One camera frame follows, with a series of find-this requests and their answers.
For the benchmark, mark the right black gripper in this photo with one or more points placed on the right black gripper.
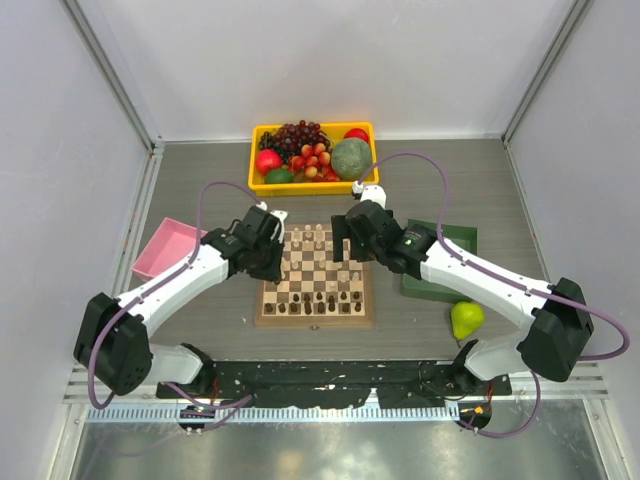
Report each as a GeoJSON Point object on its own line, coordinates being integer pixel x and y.
{"type": "Point", "coordinates": [342, 230]}

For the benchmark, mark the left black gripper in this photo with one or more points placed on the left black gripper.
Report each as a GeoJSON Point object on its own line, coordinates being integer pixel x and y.
{"type": "Point", "coordinates": [274, 272]}

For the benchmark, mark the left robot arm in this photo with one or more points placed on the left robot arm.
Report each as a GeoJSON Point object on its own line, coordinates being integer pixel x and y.
{"type": "Point", "coordinates": [114, 340]}

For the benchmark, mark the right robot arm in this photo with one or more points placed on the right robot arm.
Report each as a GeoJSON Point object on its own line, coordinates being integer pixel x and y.
{"type": "Point", "coordinates": [552, 331]}

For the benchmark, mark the wooden chess board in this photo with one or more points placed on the wooden chess board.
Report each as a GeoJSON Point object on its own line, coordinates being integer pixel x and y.
{"type": "Point", "coordinates": [314, 290]}

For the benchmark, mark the red cherry cluster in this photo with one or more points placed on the red cherry cluster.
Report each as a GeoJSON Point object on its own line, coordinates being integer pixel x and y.
{"type": "Point", "coordinates": [313, 164]}

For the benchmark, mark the green melon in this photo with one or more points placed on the green melon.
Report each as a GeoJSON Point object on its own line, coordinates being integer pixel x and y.
{"type": "Point", "coordinates": [351, 158]}

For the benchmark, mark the green lime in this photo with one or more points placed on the green lime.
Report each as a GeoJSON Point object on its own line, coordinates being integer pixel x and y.
{"type": "Point", "coordinates": [279, 176]}

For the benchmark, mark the pink plastic box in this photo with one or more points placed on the pink plastic box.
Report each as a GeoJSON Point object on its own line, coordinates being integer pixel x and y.
{"type": "Point", "coordinates": [170, 243]}

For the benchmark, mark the red apple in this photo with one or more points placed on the red apple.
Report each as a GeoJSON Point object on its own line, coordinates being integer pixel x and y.
{"type": "Point", "coordinates": [267, 160]}

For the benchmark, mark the red tomato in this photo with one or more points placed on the red tomato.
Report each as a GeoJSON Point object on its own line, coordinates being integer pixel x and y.
{"type": "Point", "coordinates": [357, 133]}

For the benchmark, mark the yellow plastic fruit bin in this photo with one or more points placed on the yellow plastic fruit bin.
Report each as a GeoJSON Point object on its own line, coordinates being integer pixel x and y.
{"type": "Point", "coordinates": [335, 132]}

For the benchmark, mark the dark grape bunch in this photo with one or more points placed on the dark grape bunch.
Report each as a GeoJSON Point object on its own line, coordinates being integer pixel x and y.
{"type": "Point", "coordinates": [288, 139]}

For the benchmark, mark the green tray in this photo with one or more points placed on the green tray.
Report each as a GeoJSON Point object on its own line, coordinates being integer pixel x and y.
{"type": "Point", "coordinates": [465, 237]}

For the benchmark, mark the green pear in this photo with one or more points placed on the green pear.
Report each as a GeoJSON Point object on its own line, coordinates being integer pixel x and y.
{"type": "Point", "coordinates": [466, 318]}

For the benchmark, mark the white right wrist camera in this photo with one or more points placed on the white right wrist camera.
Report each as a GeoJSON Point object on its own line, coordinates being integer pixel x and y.
{"type": "Point", "coordinates": [369, 192]}

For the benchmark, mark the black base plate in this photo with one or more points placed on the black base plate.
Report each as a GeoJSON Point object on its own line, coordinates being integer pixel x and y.
{"type": "Point", "coordinates": [336, 384]}

